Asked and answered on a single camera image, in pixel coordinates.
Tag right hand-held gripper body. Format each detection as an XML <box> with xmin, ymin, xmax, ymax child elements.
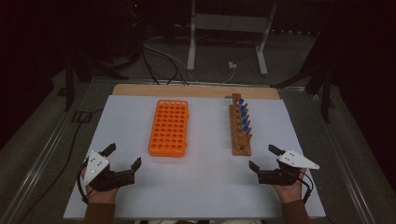
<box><xmin>270</xmin><ymin>149</ymin><xmax>320</xmax><ymax>187</ymax></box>

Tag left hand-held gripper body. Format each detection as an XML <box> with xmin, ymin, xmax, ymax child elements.
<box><xmin>83</xmin><ymin>150</ymin><xmax>120</xmax><ymax>192</ymax></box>

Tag wooden tube rack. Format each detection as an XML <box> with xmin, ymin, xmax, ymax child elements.
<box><xmin>229</xmin><ymin>92</ymin><xmax>254</xmax><ymax>157</ymax></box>

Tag orange plastic tube rack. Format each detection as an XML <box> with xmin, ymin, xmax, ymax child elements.
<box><xmin>148</xmin><ymin>99</ymin><xmax>190</xmax><ymax>158</ymax></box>

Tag person's left hand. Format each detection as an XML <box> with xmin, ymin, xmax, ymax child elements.
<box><xmin>81</xmin><ymin>167</ymin><xmax>120</xmax><ymax>205</ymax></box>

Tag person's right hand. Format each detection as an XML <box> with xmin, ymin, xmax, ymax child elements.
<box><xmin>273</xmin><ymin>168</ymin><xmax>308</xmax><ymax>204</ymax></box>

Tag white table mat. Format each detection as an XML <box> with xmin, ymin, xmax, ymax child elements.
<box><xmin>63</xmin><ymin>94</ymin><xmax>327</xmax><ymax>221</ymax></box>

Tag black tripod stand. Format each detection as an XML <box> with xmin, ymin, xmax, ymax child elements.
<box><xmin>270</xmin><ymin>60</ymin><xmax>335</xmax><ymax>124</ymax></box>

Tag black equipment stand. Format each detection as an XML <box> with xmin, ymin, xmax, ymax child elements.
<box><xmin>124</xmin><ymin>0</ymin><xmax>149</xmax><ymax>62</ymax></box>

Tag white metal stand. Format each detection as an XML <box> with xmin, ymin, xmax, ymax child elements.
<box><xmin>186</xmin><ymin>0</ymin><xmax>279</xmax><ymax>77</ymax></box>

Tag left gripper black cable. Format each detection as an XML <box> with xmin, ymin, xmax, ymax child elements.
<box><xmin>77</xmin><ymin>163</ymin><xmax>92</xmax><ymax>205</ymax></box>

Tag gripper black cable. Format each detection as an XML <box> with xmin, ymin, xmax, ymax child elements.
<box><xmin>77</xmin><ymin>163</ymin><xmax>92</xmax><ymax>205</ymax></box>
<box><xmin>298</xmin><ymin>169</ymin><xmax>314</xmax><ymax>205</ymax></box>

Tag thin black floor cable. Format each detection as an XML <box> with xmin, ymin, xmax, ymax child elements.
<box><xmin>17</xmin><ymin>108</ymin><xmax>105</xmax><ymax>224</ymax></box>

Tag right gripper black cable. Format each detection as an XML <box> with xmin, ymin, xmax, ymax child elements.
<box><xmin>298</xmin><ymin>169</ymin><xmax>314</xmax><ymax>205</ymax></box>

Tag short white plug cable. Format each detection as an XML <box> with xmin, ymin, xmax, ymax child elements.
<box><xmin>221</xmin><ymin>67</ymin><xmax>236</xmax><ymax>85</ymax></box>

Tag black floor cables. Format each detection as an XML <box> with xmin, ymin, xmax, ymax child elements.
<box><xmin>140</xmin><ymin>46</ymin><xmax>191</xmax><ymax>87</ymax></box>

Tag long white floor cable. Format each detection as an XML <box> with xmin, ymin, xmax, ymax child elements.
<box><xmin>143</xmin><ymin>41</ymin><xmax>200</xmax><ymax>83</ymax></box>

